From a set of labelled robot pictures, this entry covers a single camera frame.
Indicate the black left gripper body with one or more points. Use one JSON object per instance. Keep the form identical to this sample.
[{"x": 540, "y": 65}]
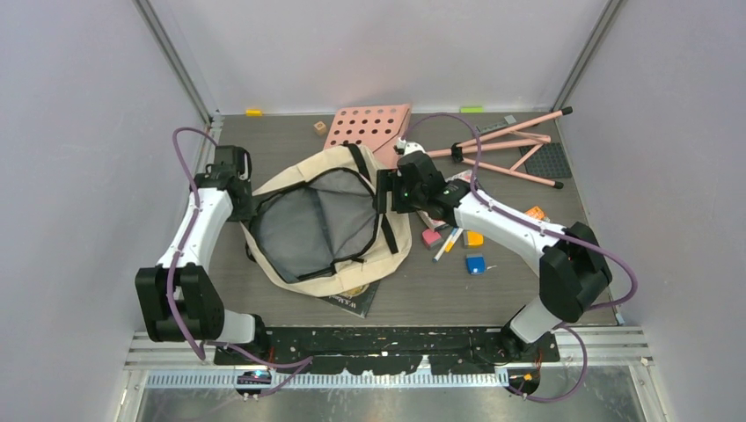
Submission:
[{"x": 244, "y": 207}]

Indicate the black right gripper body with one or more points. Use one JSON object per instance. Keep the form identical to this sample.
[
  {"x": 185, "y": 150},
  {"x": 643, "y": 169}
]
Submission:
[{"x": 409, "y": 199}]

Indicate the beige canvas backpack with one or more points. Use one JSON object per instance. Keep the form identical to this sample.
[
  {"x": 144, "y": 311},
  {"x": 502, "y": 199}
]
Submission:
[{"x": 316, "y": 228}]

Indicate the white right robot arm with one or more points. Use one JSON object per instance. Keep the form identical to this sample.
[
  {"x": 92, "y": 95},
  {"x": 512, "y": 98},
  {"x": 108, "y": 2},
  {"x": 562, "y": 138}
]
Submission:
[{"x": 571, "y": 269}]

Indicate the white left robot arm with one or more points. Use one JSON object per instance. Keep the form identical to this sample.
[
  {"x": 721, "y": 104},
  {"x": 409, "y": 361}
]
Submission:
[{"x": 177, "y": 298}]

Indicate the pink perforated music stand tray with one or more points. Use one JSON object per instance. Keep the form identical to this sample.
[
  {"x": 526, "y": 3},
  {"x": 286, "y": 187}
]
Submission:
[{"x": 376, "y": 127}]

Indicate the pink folding tripod stand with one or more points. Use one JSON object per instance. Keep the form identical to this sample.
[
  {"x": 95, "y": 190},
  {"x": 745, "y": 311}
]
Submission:
[{"x": 513, "y": 137}]

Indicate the pink eraser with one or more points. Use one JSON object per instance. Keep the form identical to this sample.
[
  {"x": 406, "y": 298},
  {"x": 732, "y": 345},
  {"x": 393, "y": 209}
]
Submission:
[{"x": 431, "y": 239}]

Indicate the white blue marker pen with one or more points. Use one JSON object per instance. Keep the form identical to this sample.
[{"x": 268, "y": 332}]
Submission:
[{"x": 440, "y": 253}]

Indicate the orange yellow eraser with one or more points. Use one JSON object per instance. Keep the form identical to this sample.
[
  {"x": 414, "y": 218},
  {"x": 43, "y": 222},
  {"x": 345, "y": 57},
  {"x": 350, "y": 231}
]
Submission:
[{"x": 473, "y": 239}]

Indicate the small wooden cube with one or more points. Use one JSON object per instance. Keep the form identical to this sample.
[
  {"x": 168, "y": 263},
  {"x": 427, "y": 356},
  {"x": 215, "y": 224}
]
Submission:
[{"x": 320, "y": 128}]

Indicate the blue eraser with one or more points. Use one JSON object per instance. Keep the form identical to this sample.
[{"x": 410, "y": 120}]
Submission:
[{"x": 475, "y": 264}]

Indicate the grey lego strip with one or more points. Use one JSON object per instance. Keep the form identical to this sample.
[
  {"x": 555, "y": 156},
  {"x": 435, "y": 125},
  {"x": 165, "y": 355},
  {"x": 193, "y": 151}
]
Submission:
[{"x": 505, "y": 121}]

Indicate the orange treehouse book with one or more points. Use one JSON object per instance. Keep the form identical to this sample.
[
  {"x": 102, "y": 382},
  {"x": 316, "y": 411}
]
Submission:
[{"x": 538, "y": 213}]

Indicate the black moon and sixpence book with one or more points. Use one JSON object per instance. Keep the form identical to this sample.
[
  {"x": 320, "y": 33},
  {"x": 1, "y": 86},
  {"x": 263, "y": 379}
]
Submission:
[{"x": 356, "y": 301}]

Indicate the dark grey lego baseplate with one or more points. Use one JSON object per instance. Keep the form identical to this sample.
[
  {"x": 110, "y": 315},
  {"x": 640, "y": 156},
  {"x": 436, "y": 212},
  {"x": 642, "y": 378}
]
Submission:
[{"x": 550, "y": 161}]

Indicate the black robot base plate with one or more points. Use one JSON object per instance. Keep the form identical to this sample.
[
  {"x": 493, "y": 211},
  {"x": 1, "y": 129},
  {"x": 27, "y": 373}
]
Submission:
[{"x": 381, "y": 350}]

